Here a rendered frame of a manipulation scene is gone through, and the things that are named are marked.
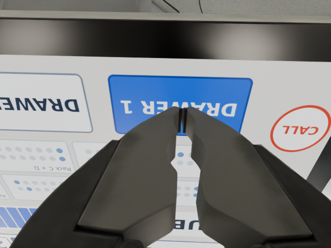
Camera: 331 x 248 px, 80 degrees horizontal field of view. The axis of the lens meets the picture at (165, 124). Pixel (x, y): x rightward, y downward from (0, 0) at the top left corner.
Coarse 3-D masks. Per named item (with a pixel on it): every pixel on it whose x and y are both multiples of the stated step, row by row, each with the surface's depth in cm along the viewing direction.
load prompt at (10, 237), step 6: (0, 234) 24; (6, 234) 24; (12, 234) 23; (0, 240) 24; (6, 240) 24; (12, 240) 24; (162, 240) 23; (0, 246) 25; (6, 246) 25; (150, 246) 24; (156, 246) 24; (162, 246) 24; (168, 246) 24; (174, 246) 24; (180, 246) 24; (186, 246) 24; (192, 246) 24; (198, 246) 23; (204, 246) 23; (210, 246) 23; (216, 246) 23; (222, 246) 23
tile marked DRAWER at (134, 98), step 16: (112, 80) 13; (128, 80) 13; (144, 80) 13; (160, 80) 13; (176, 80) 13; (192, 80) 13; (208, 80) 13; (224, 80) 13; (240, 80) 13; (112, 96) 14; (128, 96) 14; (144, 96) 13; (160, 96) 13; (176, 96) 13; (192, 96) 13; (208, 96) 13; (224, 96) 13; (240, 96) 13; (112, 112) 14; (128, 112) 14; (144, 112) 14; (160, 112) 14; (208, 112) 14; (224, 112) 14; (240, 112) 14; (128, 128) 15; (240, 128) 15
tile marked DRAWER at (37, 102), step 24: (0, 72) 13; (24, 72) 13; (48, 72) 13; (72, 72) 13; (0, 96) 14; (24, 96) 14; (48, 96) 14; (72, 96) 14; (0, 120) 15; (24, 120) 15; (48, 120) 15; (72, 120) 15
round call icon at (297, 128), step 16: (288, 112) 14; (304, 112) 14; (320, 112) 14; (272, 128) 14; (288, 128) 14; (304, 128) 14; (320, 128) 14; (272, 144) 15; (288, 144) 15; (304, 144) 15; (320, 144) 15
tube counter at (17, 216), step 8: (0, 208) 21; (8, 208) 21; (16, 208) 21; (24, 208) 21; (32, 208) 21; (0, 216) 22; (8, 216) 22; (16, 216) 21; (24, 216) 21; (0, 224) 22; (8, 224) 22; (16, 224) 22; (24, 224) 22
